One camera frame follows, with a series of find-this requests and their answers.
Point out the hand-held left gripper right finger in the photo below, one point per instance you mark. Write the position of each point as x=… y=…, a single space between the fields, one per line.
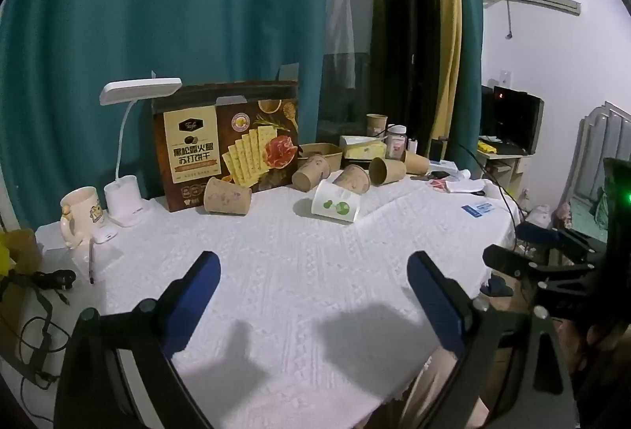
x=434 y=296

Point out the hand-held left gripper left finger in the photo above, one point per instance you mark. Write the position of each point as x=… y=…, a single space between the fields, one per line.
x=198 y=291

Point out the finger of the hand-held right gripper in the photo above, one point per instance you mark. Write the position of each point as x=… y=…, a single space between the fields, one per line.
x=540 y=233
x=512 y=261

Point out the person's right hand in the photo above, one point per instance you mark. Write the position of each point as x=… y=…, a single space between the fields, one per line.
x=577 y=350

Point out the blue card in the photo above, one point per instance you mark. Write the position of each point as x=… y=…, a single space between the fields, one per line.
x=480 y=208

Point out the wooden computer desk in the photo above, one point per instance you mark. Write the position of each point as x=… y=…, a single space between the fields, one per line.
x=503 y=163

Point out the white papers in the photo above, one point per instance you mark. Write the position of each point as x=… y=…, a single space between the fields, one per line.
x=466 y=185

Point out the brown paper cup pink print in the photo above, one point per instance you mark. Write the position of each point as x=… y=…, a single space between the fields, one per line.
x=227 y=202

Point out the person's beige pants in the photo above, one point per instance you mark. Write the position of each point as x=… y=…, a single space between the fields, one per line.
x=438 y=389

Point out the red and white packet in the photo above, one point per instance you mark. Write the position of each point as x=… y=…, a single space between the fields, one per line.
x=437 y=183

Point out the black pen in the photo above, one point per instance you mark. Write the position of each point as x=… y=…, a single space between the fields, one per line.
x=91 y=265

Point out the black monitor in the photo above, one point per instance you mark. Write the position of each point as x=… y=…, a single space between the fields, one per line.
x=512 y=123

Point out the white desk lamp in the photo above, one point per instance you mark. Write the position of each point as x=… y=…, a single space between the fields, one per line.
x=123 y=192

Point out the white paper cup green print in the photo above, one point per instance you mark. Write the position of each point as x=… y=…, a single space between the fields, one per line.
x=335 y=207

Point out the brown cracker box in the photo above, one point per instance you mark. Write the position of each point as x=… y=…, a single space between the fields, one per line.
x=197 y=153

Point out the cream cartoon mug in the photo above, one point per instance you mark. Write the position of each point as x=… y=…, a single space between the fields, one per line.
x=81 y=214

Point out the brown paper cup grey print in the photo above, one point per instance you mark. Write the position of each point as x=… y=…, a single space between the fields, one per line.
x=352 y=178

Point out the black power plug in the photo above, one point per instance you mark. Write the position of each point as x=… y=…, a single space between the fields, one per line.
x=49 y=279

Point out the small white bottle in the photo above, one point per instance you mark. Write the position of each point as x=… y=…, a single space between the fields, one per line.
x=412 y=146

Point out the glass jar white lid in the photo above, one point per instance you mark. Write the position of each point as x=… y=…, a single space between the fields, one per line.
x=397 y=142

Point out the yellow tissue box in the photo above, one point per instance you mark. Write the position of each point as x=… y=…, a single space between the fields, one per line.
x=362 y=146

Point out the brown paper bowl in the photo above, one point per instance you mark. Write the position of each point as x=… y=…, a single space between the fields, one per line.
x=320 y=152

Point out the yellow object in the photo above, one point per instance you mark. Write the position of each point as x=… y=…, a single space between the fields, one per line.
x=11 y=251

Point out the teal curtain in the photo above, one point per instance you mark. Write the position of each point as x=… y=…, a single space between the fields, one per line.
x=148 y=15
x=471 y=39

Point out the yellow curtain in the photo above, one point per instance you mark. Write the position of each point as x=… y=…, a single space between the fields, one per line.
x=446 y=30

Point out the white hanging garment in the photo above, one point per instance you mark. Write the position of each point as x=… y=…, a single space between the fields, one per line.
x=341 y=34

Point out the white wall socket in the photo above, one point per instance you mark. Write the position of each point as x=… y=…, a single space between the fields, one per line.
x=506 y=77

